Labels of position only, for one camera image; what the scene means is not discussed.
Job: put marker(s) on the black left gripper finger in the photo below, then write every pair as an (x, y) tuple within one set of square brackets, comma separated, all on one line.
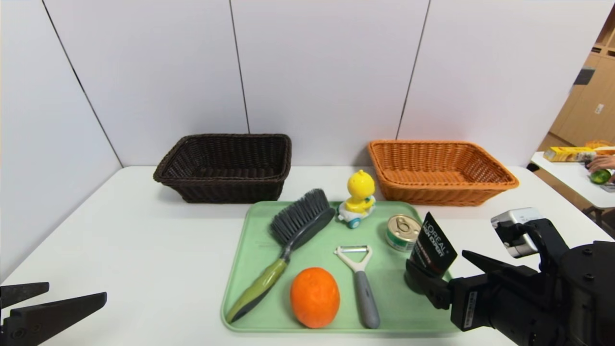
[(19, 292), (48, 315)]

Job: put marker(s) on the orange fruit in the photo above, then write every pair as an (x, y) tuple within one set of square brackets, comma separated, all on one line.
[(314, 298)]

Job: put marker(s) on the wooden cabinet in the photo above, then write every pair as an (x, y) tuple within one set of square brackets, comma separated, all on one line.
[(576, 117)]

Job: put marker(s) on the black cosmetic tube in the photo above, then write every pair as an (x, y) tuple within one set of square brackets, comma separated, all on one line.
[(435, 245)]

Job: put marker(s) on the person's bare hand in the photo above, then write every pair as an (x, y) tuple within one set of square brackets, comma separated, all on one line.
[(604, 163)]

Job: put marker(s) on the dark brown wicker basket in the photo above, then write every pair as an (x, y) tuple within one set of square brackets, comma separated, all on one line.
[(226, 190)]

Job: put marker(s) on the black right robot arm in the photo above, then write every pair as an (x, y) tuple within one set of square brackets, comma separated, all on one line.
[(586, 293)]

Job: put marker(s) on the green plastic tray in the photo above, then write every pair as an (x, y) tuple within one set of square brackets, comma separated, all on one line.
[(319, 240)]

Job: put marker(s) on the yellow cardboard box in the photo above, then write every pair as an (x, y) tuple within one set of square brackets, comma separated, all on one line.
[(564, 154)]

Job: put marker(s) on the black sign plate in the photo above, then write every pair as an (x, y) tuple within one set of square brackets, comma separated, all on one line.
[(583, 77)]

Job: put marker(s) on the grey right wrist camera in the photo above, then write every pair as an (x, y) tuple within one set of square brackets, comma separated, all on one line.
[(516, 218)]

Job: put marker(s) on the white wall socket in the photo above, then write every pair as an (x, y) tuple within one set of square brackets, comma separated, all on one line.
[(598, 109)]

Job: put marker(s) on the orange packaged snack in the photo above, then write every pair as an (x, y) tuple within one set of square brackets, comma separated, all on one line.
[(600, 144)]

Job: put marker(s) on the green lime fruit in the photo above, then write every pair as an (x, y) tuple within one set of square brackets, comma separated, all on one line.
[(600, 177)]

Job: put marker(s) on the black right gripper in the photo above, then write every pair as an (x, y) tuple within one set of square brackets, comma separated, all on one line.
[(470, 299)]

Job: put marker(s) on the orange wicker basket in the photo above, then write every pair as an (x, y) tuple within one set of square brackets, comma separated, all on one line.
[(432, 192)]

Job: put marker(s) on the yellow duck toy car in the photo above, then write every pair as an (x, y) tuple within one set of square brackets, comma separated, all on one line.
[(359, 187)]

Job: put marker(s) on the small tin can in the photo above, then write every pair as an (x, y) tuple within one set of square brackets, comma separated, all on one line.
[(402, 230)]

